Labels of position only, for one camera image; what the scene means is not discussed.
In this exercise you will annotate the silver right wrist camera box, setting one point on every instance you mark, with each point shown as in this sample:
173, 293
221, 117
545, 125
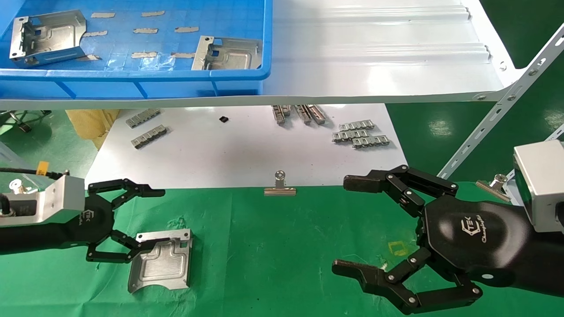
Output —
544, 185

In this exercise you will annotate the white metal shelf rack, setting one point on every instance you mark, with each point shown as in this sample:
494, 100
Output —
374, 66

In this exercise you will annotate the yellow plastic bag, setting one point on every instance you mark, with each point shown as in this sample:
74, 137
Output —
90, 125

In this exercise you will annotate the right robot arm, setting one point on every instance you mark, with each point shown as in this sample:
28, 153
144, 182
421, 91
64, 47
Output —
548, 259

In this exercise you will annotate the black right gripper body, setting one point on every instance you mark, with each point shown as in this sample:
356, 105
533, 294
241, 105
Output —
478, 237

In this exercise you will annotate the black swivel stool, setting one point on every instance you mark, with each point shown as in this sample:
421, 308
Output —
22, 125

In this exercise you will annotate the sheet metal bracket part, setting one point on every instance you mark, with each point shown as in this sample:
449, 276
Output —
48, 37
229, 55
163, 266

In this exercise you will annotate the green table cloth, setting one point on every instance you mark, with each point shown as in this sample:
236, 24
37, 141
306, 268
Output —
264, 264

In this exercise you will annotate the blue plastic bin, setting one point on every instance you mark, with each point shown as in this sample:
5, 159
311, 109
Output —
176, 83

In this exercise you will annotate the silver binder clip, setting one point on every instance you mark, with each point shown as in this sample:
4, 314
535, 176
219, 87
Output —
280, 190
493, 189
17, 185

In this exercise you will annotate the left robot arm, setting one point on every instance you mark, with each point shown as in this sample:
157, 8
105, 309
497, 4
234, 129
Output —
39, 237

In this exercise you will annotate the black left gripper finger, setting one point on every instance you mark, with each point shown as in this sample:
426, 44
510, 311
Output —
114, 254
128, 188

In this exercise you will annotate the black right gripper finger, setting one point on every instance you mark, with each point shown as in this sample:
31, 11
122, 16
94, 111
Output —
410, 187
401, 293

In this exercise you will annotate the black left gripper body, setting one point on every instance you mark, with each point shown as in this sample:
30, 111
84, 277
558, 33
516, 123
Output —
99, 218

